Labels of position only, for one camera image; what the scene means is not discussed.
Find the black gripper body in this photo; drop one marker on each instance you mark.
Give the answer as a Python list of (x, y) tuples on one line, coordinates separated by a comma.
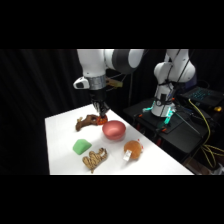
[(98, 95)]

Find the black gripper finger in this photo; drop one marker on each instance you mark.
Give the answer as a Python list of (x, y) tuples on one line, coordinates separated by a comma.
[(97, 108), (104, 109)]

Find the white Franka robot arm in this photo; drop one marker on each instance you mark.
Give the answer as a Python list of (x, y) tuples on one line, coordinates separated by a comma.
[(96, 61)]

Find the pink bowl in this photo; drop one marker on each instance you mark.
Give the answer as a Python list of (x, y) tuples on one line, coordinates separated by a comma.
[(114, 130)]

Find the brown plush moose toy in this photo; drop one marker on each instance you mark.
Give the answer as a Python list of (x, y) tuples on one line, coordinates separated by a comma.
[(86, 122)]

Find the orange stand clamp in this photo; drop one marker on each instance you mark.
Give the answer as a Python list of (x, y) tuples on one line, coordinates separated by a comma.
[(140, 115), (163, 129)]

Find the green foam block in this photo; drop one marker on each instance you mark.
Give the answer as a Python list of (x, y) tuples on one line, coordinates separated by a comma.
[(82, 146)]

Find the orange plush toy with tag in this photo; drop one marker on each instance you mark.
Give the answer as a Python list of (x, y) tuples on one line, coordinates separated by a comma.
[(133, 149)]

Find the black curtain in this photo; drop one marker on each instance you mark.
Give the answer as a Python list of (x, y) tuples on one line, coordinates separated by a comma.
[(26, 100)]

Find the black robot stand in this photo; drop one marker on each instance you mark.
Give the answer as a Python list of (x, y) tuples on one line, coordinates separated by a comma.
[(181, 136)]

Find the black laptop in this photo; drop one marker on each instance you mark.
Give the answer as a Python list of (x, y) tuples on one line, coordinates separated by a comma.
[(203, 95)]

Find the small yellow object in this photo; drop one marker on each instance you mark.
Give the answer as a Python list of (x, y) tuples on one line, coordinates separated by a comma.
[(217, 108)]

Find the brown wrist mount board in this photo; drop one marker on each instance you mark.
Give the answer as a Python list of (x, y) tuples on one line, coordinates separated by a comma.
[(114, 83)]

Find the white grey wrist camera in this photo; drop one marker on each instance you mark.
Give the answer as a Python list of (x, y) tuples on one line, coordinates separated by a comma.
[(81, 82)]

